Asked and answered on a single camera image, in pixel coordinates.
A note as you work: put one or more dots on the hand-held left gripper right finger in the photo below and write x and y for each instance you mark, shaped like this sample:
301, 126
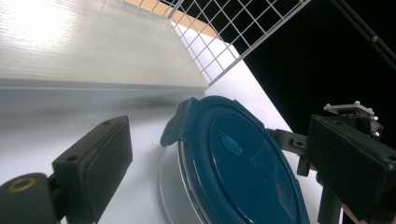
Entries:
351, 168

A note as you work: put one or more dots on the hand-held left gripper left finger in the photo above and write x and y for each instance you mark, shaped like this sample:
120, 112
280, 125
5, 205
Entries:
93, 168

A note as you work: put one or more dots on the round container dark blue lid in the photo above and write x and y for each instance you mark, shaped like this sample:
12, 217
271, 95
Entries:
249, 174

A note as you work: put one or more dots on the black metal stand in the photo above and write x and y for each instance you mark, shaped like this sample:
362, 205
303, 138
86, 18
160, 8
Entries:
367, 34

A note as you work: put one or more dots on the wooden table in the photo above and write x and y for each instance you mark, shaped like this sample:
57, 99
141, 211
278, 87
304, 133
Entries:
148, 3

